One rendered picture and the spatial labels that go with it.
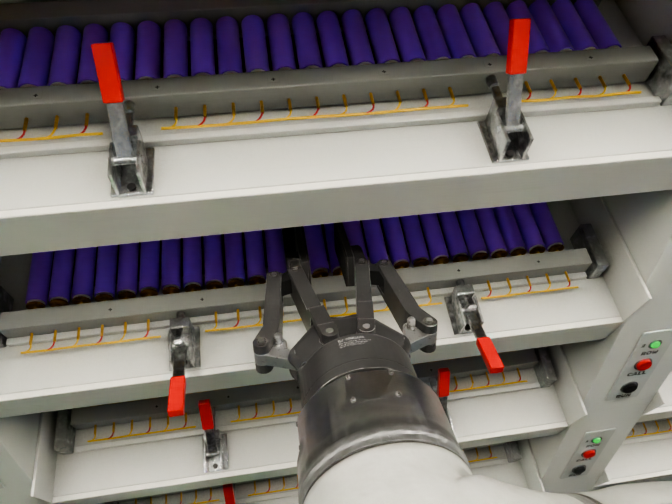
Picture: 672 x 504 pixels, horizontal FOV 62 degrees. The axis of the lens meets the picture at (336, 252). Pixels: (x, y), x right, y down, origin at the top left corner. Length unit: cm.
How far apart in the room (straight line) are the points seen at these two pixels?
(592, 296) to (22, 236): 51
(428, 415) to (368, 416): 3
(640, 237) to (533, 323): 12
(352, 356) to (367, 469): 9
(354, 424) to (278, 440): 41
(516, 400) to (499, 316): 20
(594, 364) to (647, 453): 35
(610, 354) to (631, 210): 16
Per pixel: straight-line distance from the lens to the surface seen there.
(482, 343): 51
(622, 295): 61
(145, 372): 54
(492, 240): 59
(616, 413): 78
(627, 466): 100
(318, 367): 34
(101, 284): 57
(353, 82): 43
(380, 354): 34
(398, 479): 26
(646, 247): 58
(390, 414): 29
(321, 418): 30
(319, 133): 42
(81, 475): 73
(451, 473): 27
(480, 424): 73
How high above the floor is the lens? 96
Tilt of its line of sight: 42 degrees down
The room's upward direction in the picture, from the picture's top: straight up
